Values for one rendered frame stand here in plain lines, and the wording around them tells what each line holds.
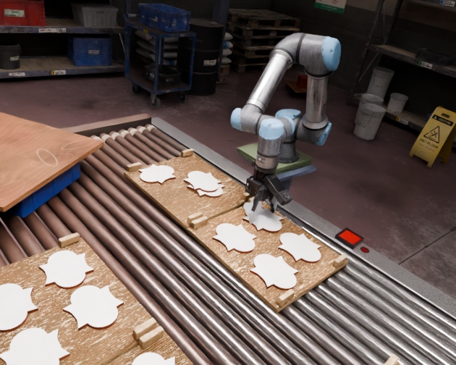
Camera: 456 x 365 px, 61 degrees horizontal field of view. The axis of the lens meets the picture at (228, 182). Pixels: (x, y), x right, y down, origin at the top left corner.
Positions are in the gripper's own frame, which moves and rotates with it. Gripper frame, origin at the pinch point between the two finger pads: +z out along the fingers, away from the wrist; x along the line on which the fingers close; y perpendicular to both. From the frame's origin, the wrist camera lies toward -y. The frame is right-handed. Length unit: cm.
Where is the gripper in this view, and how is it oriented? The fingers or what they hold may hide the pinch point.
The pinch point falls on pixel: (263, 218)
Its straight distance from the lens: 139.8
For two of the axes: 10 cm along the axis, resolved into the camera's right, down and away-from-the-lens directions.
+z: -0.8, 8.8, 4.6
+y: -6.7, -3.9, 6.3
